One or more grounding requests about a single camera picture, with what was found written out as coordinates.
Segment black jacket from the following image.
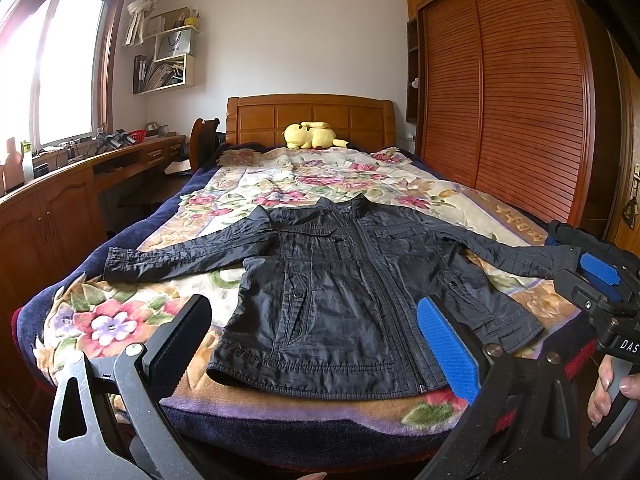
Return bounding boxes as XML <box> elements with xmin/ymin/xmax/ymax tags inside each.
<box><xmin>103</xmin><ymin>196</ymin><xmax>579</xmax><ymax>401</ymax></box>

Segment person's right hand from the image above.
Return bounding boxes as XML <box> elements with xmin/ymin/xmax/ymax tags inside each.
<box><xmin>586</xmin><ymin>353</ymin><xmax>640</xmax><ymax>427</ymax></box>

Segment floral bed blanket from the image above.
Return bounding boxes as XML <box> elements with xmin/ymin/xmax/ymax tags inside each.
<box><xmin>14</xmin><ymin>148</ymin><xmax>594</xmax><ymax>471</ymax></box>

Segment wooden louvered wardrobe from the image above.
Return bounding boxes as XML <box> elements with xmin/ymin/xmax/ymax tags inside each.
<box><xmin>407</xmin><ymin>0</ymin><xmax>622</xmax><ymax>237</ymax></box>

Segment wooden desk cabinet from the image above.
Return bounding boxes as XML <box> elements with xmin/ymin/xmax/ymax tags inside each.
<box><xmin>1</xmin><ymin>134</ymin><xmax>184</xmax><ymax>316</ymax></box>

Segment wooden headboard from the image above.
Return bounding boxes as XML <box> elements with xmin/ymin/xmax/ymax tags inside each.
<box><xmin>226</xmin><ymin>93</ymin><xmax>396</xmax><ymax>152</ymax></box>

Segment yellow plush toy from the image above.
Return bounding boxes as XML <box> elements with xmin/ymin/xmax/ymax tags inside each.
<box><xmin>283</xmin><ymin>122</ymin><xmax>348</xmax><ymax>150</ymax></box>

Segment red basket on desk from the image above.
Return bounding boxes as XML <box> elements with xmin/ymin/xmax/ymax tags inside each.
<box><xmin>129</xmin><ymin>129</ymin><xmax>146</xmax><ymax>144</ymax></box>

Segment wooden chair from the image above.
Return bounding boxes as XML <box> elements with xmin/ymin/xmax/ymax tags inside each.
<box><xmin>189</xmin><ymin>118</ymin><xmax>220</xmax><ymax>174</ymax></box>

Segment window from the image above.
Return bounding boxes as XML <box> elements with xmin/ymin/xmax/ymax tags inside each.
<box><xmin>1</xmin><ymin>0</ymin><xmax>124</xmax><ymax>148</ymax></box>

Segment tied white curtain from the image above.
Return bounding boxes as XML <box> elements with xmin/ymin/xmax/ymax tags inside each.
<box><xmin>124</xmin><ymin>0</ymin><xmax>157</xmax><ymax>47</ymax></box>

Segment wooden door with handle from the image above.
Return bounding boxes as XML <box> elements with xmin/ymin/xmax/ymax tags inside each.
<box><xmin>606</xmin><ymin>37</ymin><xmax>639</xmax><ymax>255</ymax></box>

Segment white wall shelf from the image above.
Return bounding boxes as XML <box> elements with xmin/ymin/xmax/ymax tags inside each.
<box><xmin>132</xmin><ymin>6</ymin><xmax>200</xmax><ymax>96</ymax></box>

